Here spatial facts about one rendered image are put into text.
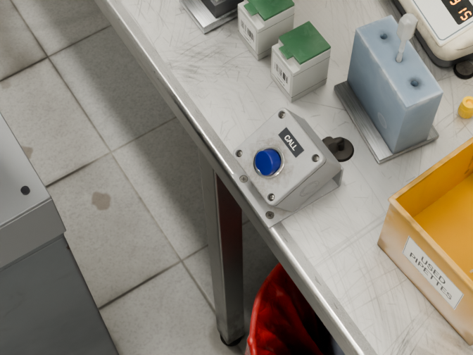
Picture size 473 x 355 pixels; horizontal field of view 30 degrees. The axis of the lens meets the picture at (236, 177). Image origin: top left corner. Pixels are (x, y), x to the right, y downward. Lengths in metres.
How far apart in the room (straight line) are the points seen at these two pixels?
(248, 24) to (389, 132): 0.19
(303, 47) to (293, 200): 0.16
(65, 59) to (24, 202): 1.28
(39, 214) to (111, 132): 1.14
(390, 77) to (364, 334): 0.24
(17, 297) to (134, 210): 0.92
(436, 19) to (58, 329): 0.57
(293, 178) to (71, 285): 0.31
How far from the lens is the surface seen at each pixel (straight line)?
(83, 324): 1.13
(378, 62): 0.86
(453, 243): 0.88
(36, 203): 0.82
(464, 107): 0.95
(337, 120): 0.94
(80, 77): 2.05
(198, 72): 0.97
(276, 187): 0.83
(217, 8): 0.98
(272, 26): 0.94
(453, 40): 0.96
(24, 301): 0.99
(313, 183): 0.85
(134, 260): 1.82
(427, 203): 0.88
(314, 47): 0.90
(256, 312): 1.30
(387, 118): 0.89
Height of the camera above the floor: 1.67
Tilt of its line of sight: 62 degrees down
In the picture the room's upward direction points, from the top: 2 degrees counter-clockwise
